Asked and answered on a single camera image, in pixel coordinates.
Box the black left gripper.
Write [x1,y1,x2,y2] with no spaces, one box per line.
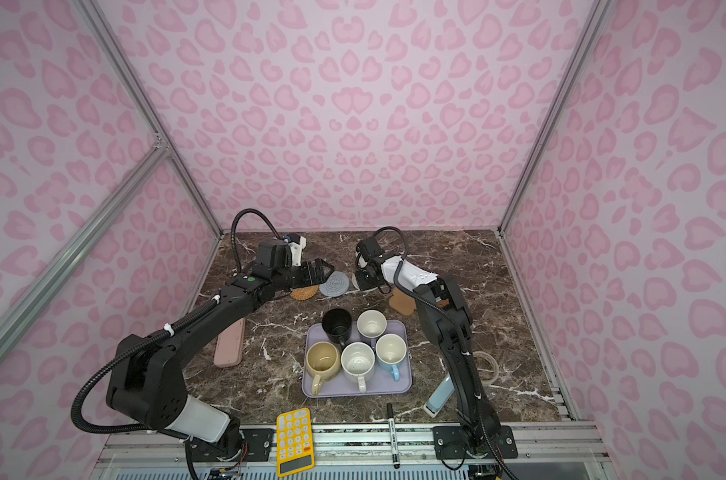
[274,257,335,294]

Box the grey round coaster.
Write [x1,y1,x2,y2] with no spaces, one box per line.
[319,271,350,298]

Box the woven straw round coaster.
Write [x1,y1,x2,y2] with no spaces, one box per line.
[290,285,319,301]

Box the white lavender mug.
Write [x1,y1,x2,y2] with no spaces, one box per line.
[356,309,388,347]

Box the black mug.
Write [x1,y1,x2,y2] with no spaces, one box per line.
[321,308,352,349]

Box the light blue mug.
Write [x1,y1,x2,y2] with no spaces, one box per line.
[375,333,408,382]

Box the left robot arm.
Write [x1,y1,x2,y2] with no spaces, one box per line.
[106,239,334,456]

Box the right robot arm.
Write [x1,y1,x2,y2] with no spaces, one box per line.
[355,236,502,461]

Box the cream white mug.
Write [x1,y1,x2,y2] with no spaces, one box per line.
[341,342,376,394]

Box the yellow mug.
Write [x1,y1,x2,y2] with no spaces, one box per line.
[305,341,341,396]

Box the lavender tray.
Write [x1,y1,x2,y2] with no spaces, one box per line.
[302,320,412,399]

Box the light blue case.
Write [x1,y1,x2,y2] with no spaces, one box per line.
[422,376,455,418]

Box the clear tape roll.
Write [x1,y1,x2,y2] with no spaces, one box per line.
[473,351,500,386]

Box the yellow calculator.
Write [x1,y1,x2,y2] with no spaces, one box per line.
[276,408,315,478]

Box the black marker pen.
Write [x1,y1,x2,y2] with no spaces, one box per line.
[386,403,401,470]

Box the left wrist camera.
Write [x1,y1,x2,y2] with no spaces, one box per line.
[284,233,307,266]

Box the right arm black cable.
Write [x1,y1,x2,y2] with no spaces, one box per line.
[371,226,520,480]

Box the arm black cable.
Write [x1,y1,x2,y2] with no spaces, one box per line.
[70,208,286,434]
[371,226,520,480]

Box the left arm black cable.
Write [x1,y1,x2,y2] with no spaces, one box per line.
[70,208,286,434]

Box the aluminium mounting rail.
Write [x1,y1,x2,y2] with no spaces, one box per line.
[90,421,618,479]

